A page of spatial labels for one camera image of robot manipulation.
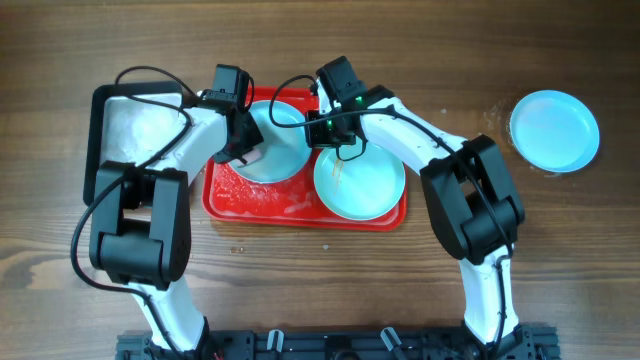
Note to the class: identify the light blue plate top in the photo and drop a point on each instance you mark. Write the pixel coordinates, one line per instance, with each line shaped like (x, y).
(283, 153)

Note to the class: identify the light blue plate bottom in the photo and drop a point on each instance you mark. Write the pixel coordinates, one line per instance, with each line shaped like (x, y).
(359, 182)

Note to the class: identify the pink cleaning sponge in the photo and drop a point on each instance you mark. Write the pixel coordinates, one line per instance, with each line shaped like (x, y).
(250, 157)

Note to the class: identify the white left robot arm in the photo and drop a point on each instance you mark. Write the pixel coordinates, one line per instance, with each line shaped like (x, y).
(141, 228)

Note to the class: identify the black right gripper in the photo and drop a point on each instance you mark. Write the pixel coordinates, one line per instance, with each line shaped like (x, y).
(333, 135)

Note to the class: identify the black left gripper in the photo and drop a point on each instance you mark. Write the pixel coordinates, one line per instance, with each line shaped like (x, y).
(239, 145)

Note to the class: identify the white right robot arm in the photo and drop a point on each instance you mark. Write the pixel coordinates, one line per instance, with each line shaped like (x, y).
(473, 205)

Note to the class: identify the black metal water tray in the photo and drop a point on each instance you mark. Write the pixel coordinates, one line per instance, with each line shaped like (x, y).
(130, 123)

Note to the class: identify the light blue plate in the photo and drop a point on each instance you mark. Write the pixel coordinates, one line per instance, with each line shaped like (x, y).
(283, 153)
(359, 182)
(554, 131)

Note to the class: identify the red plastic tray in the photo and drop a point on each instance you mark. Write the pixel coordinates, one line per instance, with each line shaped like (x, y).
(293, 202)

